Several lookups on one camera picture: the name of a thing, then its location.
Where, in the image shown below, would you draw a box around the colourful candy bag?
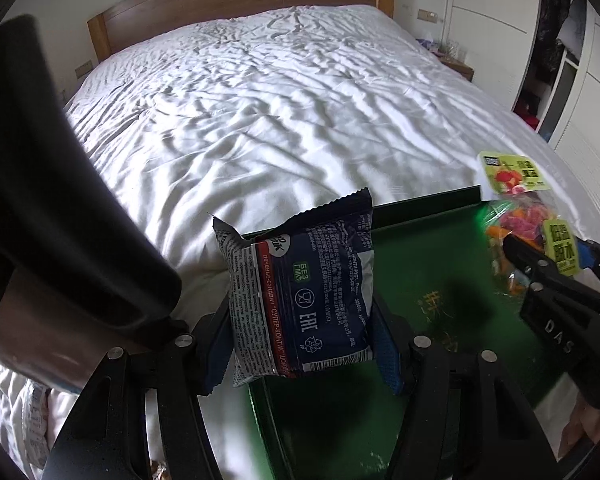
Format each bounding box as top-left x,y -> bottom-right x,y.
477,150 -> 581,298

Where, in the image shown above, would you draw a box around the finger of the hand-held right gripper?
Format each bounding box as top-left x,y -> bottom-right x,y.
577,240 -> 600,281
502,235 -> 600,317

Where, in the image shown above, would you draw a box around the green tray box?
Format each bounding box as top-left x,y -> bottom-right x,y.
242,185 -> 581,480

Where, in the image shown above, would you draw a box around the glassware on nightstand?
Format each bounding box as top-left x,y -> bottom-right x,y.
415,35 -> 465,59

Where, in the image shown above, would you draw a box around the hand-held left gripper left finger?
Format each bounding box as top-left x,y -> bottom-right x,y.
42,300 -> 233,480

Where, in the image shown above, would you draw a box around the person's right hand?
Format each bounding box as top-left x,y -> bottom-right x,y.
567,392 -> 600,450

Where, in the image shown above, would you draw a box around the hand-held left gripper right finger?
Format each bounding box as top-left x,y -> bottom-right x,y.
370,292 -> 563,480

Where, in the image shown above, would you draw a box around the white and blue snack packet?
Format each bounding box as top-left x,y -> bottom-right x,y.
22,385 -> 52,463

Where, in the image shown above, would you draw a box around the white wardrobe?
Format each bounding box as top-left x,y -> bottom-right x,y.
450,0 -> 600,166

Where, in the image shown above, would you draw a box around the wooden nightstand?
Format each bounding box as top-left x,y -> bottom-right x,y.
437,55 -> 476,82

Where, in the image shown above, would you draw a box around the wooden bed headboard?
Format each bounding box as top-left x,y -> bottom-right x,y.
87,0 -> 397,63

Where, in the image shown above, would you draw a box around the navy blue snack packet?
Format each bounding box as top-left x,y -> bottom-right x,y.
205,187 -> 378,398

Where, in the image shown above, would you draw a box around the clothes in wardrobe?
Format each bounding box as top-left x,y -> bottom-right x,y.
512,0 -> 590,133

